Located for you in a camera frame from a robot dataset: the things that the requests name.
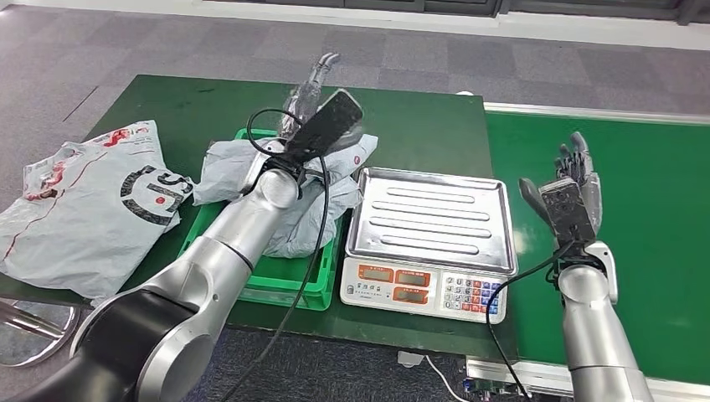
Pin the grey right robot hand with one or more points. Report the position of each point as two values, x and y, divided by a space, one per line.
593 194

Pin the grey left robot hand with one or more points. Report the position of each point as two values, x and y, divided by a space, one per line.
305 100

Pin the grey parcel small red print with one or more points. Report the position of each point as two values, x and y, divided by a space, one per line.
344 199

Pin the grey parcel large red print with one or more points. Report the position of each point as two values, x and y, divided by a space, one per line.
222 172

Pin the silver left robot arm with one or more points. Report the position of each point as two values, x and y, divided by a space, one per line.
222 244

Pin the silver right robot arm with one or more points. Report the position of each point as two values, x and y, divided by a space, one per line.
593 338

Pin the green conveyor belt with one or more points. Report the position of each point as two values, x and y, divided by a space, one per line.
638 166

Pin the conveyor controller board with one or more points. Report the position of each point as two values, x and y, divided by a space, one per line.
488 391

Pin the large white parcel black logo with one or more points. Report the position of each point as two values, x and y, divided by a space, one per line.
83 222

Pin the black right wrist sensor plate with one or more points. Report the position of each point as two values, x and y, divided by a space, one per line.
566 211

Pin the black wrist sensor plate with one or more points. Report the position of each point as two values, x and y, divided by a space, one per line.
566 211
327 127

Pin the black left wrist sensor plate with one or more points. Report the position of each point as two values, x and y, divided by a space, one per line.
327 127

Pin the white scale with steel tray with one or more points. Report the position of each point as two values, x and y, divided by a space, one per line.
432 222

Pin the green plastic crate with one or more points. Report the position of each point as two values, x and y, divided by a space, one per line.
277 283

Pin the white table foot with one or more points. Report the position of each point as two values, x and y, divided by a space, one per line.
409 359

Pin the round chrome stool base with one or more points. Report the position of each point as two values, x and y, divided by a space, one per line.
28 347

